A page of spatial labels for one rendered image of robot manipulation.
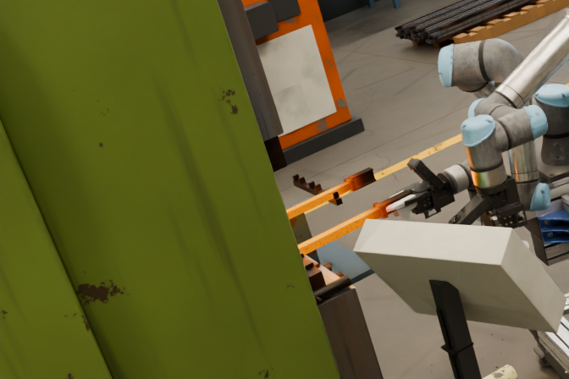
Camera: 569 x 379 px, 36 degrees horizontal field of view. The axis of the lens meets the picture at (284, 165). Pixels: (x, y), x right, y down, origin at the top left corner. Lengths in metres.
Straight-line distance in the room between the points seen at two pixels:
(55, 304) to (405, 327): 2.40
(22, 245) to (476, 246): 0.81
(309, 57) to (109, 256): 4.49
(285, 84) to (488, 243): 4.40
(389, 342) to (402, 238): 1.95
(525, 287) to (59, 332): 0.85
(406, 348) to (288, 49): 2.88
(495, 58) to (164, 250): 1.15
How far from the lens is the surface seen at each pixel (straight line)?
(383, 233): 1.78
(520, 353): 3.44
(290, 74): 5.96
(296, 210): 2.70
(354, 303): 2.20
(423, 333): 3.67
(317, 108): 6.08
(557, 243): 2.92
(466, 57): 2.44
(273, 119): 1.97
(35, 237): 1.49
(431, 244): 1.71
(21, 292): 1.52
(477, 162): 1.96
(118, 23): 1.56
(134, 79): 1.58
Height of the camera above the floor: 1.94
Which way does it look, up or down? 19 degrees down
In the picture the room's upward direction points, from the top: 18 degrees counter-clockwise
